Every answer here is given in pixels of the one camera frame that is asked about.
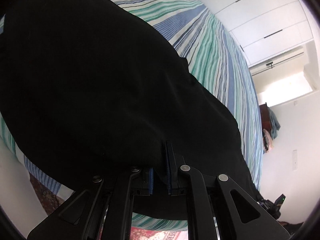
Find black pants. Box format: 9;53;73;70
1;0;260;220

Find pile of clothes in basket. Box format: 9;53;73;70
263;129;273;153

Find grey-blue cloth on dresser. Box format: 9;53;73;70
267;107;280;140

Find dark wooden dresser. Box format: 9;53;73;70
259;103;272;132

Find white built-in wardrobe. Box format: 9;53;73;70
200;0;313;66

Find striped blue green bedspread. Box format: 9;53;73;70
0;0;264;231

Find white door with black handle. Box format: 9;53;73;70
249;41;319;107

